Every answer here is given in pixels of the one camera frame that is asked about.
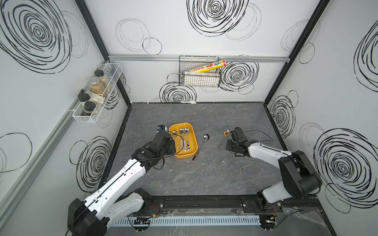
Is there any silver spoon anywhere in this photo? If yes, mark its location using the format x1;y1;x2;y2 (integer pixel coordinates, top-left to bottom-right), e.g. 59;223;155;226
172;130;177;147
179;128;187;152

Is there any yellow plastic storage box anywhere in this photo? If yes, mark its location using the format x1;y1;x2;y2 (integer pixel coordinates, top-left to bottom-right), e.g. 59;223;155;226
169;123;198;159

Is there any brown spice jar clear lid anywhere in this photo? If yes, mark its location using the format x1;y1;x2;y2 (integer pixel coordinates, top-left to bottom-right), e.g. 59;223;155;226
89;77;108;97

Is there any clear acrylic wall shelf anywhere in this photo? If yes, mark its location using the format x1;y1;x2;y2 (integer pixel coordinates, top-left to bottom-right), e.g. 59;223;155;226
72;63;123;125

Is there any front spice jar black lid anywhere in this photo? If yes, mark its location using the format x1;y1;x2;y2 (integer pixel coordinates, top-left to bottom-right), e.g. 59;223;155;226
81;101;96;116

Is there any white slotted cable duct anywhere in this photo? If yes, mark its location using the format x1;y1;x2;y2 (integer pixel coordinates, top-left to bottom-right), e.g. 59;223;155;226
113;215;261;227

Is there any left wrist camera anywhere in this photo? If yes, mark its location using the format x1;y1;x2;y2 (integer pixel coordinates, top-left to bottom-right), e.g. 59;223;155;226
157;125;167;132

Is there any patterned handle spoon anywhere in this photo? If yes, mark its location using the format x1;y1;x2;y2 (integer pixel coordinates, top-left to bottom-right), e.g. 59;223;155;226
184;127;191;151

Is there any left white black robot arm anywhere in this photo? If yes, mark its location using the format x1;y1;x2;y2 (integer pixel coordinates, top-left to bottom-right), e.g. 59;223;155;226
67;130;176;236

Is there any yellow foil wrap box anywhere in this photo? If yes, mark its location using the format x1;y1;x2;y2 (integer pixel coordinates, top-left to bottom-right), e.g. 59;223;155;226
189;60;226;73

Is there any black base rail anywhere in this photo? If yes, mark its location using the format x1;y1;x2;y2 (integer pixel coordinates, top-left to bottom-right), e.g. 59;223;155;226
136;195;321;215

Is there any black wire wall basket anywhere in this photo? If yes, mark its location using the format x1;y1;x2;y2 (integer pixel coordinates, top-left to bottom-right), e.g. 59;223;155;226
179;56;221;88

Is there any black handle spoon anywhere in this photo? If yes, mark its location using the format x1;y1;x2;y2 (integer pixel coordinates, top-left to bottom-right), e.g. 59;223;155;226
192;134;210;160

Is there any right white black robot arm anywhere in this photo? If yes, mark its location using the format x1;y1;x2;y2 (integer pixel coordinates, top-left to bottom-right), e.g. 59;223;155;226
226;127;322;205

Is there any spice jar black lid far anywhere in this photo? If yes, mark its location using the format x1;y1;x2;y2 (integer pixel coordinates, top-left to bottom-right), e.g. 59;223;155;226
94;69;110;89

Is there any dark spice jar black lid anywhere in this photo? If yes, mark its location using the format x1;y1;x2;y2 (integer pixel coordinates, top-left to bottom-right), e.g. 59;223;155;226
78;93;92;107

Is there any aluminium wall rail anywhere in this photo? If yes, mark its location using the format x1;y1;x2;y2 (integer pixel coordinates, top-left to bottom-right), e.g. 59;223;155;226
108;54;290;63

